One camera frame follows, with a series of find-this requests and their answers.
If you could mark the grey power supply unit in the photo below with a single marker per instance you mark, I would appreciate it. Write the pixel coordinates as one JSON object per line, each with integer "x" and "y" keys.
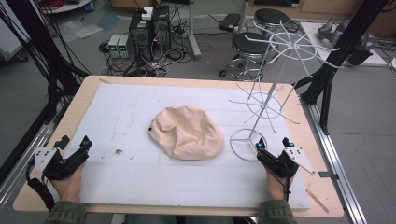
{"x": 124, "y": 45}
{"x": 114, "y": 45}

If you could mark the thin wooden stick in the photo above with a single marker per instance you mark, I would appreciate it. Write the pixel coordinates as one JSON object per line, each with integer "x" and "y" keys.
{"x": 317, "y": 201}

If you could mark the peach fabric hat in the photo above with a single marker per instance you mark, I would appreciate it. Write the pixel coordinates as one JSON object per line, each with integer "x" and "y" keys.
{"x": 186, "y": 133}

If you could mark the person's right hand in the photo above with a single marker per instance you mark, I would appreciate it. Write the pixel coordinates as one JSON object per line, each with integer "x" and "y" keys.
{"x": 277, "y": 188}

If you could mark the black round stool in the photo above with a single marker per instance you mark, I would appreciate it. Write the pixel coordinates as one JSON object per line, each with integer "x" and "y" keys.
{"x": 249, "y": 43}
{"x": 271, "y": 16}

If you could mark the black frame post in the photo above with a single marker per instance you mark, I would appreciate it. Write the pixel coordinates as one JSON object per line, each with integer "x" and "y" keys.
{"x": 339, "y": 53}
{"x": 40, "y": 46}

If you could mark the white round table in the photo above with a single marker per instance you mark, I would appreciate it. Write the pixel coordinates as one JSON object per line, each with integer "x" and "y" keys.
{"x": 67, "y": 6}

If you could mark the person's left hand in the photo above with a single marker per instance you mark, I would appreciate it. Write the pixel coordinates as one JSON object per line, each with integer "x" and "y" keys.
{"x": 70, "y": 188}

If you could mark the clear plastic sheet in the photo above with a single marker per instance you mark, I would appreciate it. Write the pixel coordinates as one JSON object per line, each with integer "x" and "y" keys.
{"x": 81, "y": 29}

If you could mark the aluminium rail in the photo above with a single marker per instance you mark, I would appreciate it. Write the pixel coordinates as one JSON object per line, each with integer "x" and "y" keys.
{"x": 330, "y": 155}
{"x": 25, "y": 155}

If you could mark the black computer tower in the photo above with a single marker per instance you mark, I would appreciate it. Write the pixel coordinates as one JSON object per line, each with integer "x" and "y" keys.
{"x": 140, "y": 32}
{"x": 162, "y": 29}

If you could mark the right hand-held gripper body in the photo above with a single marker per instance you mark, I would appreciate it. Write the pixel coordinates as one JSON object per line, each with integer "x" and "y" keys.
{"x": 277, "y": 163}

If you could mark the white box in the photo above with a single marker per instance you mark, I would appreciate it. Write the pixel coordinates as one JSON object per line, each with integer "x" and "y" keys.
{"x": 147, "y": 12}

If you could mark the grey robot part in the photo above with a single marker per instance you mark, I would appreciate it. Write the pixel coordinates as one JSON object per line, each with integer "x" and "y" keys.
{"x": 328, "y": 31}

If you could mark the white foam mat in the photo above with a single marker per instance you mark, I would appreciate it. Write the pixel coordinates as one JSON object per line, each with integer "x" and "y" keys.
{"x": 140, "y": 180}

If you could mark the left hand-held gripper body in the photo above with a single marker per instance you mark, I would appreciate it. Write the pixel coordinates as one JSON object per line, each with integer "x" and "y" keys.
{"x": 63, "y": 166}

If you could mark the grey metal table leg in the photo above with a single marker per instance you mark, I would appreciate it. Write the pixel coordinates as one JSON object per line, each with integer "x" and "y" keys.
{"x": 193, "y": 34}

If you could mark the black flat device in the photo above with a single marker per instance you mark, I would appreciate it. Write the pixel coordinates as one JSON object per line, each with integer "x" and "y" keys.
{"x": 229, "y": 21}

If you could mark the white board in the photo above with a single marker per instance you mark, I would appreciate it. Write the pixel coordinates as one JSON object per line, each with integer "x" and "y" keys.
{"x": 370, "y": 57}

